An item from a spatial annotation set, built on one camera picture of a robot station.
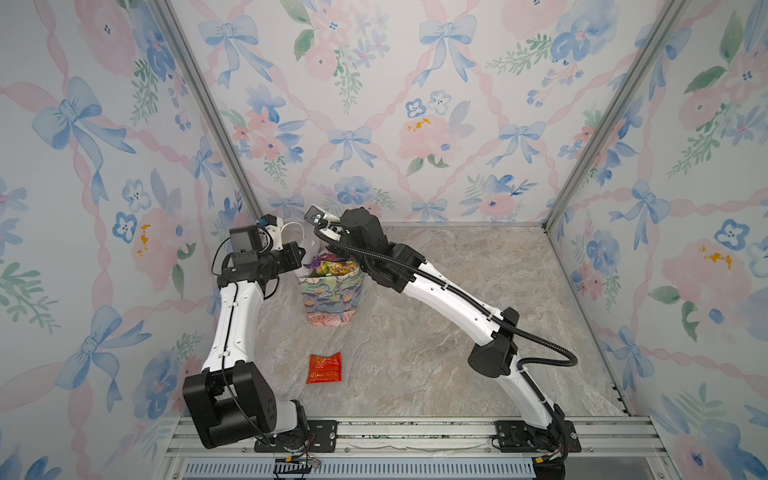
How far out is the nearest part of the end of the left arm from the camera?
567 mm

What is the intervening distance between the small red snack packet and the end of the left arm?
30cm

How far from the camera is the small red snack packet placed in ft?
2.74
